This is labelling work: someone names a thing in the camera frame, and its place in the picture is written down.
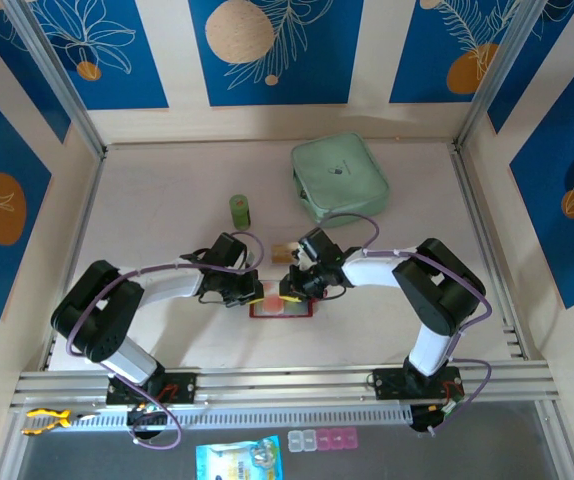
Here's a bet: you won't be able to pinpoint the aluminium table side rail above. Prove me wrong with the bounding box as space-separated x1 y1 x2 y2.
40 149 108 372
451 149 526 361

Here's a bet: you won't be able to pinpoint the red card holder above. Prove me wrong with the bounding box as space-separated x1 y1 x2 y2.
247 279 317 320

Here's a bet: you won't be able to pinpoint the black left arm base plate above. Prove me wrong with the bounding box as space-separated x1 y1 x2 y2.
105 370 199 406

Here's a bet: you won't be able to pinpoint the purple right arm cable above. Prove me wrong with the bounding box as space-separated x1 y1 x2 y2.
320 213 493 439

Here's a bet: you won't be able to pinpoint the yellow handled pliers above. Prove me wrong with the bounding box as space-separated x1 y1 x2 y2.
22 407 101 436

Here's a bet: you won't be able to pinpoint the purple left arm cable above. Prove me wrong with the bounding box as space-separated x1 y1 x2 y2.
65 230 264 451

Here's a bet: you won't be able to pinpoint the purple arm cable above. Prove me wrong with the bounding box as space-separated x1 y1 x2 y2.
65 230 264 451
320 213 493 439

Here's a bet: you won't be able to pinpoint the aluminium frame post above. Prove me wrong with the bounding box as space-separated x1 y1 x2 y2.
4 0 107 159
454 0 551 151

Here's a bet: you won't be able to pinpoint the green cylindrical can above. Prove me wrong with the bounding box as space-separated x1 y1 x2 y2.
228 193 252 232

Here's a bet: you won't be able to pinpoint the black under-rail mount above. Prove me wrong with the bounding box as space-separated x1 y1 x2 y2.
126 405 168 444
409 403 443 437

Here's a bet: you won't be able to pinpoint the aluminium mounting rail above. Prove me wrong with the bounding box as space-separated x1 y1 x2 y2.
9 363 561 412

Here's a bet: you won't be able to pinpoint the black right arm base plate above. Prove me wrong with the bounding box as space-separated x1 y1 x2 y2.
372 367 464 401

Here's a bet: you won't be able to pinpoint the grey slotted cable duct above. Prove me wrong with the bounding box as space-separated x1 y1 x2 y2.
74 405 413 430

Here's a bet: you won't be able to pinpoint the mint green zip pouch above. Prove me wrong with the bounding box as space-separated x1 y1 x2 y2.
290 131 391 229

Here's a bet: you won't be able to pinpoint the clear and pink pill organizer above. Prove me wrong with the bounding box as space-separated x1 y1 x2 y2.
286 428 358 454

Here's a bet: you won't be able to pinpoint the blue snack bag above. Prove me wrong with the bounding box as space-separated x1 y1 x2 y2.
195 433 286 480

